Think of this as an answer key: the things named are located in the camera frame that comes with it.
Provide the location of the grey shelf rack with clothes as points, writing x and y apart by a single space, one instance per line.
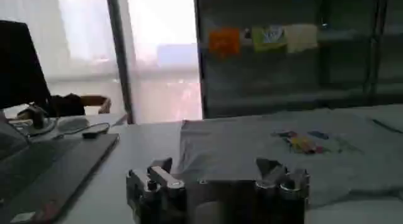
283 71

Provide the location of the grey computer mouse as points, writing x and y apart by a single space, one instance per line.
73 123

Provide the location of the black frame strip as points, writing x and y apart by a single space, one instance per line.
200 71

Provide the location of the black jacket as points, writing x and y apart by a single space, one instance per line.
66 105

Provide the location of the wooden chair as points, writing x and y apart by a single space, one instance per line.
100 101

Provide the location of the grey shirt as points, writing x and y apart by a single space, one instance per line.
245 143

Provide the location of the white side desk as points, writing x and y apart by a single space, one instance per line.
107 118

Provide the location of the black monitor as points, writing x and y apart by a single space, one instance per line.
19 64

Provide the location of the dark grey laptop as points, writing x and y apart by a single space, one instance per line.
53 171

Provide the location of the grey window post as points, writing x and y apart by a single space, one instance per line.
121 61

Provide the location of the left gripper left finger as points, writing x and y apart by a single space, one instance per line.
163 178

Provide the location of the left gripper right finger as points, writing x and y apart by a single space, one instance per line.
277 178

